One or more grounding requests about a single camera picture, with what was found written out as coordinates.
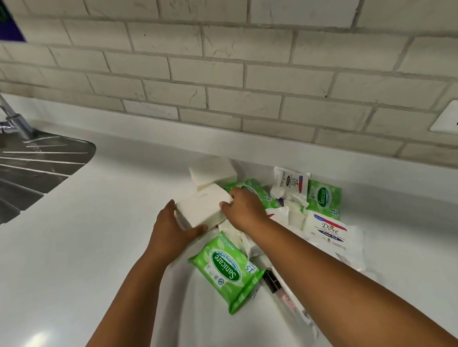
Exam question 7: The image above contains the blue wall sign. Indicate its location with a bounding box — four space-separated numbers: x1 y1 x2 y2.
0 0 27 44

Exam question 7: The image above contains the chrome faucet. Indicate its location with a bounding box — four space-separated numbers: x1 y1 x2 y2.
0 75 36 142

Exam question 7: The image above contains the white packet with red edge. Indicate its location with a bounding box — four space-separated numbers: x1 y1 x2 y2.
266 205 291 228

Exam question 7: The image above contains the small white soap packet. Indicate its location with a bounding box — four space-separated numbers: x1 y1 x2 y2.
269 165 312 200

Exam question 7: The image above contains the person's right hand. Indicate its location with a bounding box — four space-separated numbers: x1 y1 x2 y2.
219 186 281 233

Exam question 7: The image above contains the steel sink drainboard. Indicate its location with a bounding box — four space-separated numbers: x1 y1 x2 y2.
0 126 99 229

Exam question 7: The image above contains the person's left forearm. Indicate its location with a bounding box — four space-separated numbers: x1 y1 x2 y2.
74 250 173 347

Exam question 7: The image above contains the white wall socket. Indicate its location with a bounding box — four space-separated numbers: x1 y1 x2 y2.
428 100 458 137

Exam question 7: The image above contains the green wipes packet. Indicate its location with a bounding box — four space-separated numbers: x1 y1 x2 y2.
187 230 267 317
224 177 281 212
306 178 344 222

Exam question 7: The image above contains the large white soap packet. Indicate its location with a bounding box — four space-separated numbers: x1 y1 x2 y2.
301 208 367 275

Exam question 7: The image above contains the person's left hand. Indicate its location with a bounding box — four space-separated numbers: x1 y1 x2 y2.
145 198 210 265

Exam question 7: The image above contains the person's right forearm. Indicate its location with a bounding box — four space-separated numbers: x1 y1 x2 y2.
249 208 458 347

